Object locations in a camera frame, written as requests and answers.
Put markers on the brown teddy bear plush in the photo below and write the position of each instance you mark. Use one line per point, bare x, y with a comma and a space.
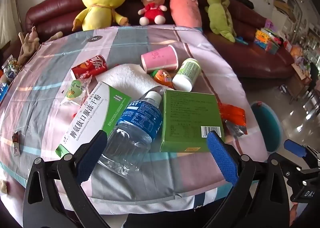
152, 10

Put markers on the teal plastic bin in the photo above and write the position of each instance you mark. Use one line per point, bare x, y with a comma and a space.
266, 125

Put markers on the dark red leather sofa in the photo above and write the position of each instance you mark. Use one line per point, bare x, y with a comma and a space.
240, 50

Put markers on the beige plush toy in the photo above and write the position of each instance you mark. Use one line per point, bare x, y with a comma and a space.
28, 48

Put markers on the white and green medicine box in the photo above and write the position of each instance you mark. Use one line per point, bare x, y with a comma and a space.
92, 115

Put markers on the person's dark blue trousers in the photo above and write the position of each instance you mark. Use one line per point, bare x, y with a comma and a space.
160, 219

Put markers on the small brown packet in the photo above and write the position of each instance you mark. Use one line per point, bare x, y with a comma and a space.
16, 143

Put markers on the orange foil wrapper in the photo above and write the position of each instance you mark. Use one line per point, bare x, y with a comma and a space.
231, 115

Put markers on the clear wrapper with green print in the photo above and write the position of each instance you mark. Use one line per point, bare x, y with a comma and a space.
73, 93

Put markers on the red soda can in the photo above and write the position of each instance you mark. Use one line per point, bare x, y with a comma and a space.
92, 67

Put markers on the clear plastic water bottle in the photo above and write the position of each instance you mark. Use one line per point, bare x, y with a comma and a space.
135, 130

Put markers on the white and green plastic jar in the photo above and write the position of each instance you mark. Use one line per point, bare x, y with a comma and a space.
187, 74

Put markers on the pink paper cup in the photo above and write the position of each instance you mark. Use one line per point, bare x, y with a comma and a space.
158, 59

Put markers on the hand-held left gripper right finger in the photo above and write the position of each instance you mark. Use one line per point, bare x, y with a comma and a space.
222, 159

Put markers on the shiny snack bags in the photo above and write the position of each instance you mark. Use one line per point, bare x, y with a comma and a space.
11, 68

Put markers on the small orange snack packet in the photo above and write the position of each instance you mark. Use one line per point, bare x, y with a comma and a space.
163, 78

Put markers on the plaid pink grey blanket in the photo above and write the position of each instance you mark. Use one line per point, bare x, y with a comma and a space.
50, 108

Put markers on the blue plastic toy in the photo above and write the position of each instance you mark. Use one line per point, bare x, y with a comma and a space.
241, 40

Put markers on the white paper towel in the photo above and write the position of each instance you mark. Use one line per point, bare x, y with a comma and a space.
127, 78

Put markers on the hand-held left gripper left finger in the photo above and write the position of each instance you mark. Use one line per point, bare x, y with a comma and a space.
92, 154

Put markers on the wooden side table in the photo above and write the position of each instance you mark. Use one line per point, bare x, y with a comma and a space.
301, 80

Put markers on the green dinosaur plush toy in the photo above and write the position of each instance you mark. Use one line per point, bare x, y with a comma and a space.
220, 18

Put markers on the yellow chick plush toy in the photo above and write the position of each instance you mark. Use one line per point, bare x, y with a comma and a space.
100, 10

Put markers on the green cardboard box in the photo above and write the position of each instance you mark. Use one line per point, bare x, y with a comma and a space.
190, 115

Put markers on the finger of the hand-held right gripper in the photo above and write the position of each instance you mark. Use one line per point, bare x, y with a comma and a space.
296, 170
295, 148

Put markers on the pink carrot rabbit plush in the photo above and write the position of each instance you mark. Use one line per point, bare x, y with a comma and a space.
183, 10

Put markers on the colourful toy box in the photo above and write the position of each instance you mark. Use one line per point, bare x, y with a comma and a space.
266, 42

